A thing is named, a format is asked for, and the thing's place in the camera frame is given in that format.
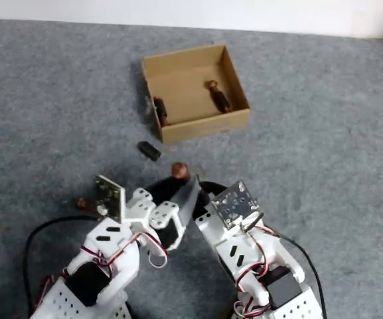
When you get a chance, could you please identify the copper bolt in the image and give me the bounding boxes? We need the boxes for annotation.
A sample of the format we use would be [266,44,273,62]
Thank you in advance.
[171,161,192,181]
[76,197,94,212]

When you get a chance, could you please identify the black sleeve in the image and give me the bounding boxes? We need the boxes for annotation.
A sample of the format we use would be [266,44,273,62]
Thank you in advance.
[137,141,162,162]

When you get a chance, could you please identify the bolt in black sleeve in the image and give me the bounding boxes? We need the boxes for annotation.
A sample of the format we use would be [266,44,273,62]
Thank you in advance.
[204,80,231,113]
[153,96,171,127]

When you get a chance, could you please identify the cardboard box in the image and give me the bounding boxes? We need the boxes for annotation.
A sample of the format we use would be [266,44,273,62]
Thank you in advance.
[141,43,251,145]

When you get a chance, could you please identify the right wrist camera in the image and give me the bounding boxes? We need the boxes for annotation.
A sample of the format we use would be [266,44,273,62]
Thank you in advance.
[210,181,266,231]

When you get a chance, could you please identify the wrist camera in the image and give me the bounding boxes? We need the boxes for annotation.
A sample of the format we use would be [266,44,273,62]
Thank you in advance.
[93,174,127,224]
[210,181,266,231]

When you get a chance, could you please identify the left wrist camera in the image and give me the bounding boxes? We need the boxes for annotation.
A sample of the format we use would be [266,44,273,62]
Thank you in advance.
[93,174,127,224]

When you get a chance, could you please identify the black cable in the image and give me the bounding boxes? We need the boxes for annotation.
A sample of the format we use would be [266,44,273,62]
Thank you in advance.
[23,215,100,315]
[270,231,327,319]

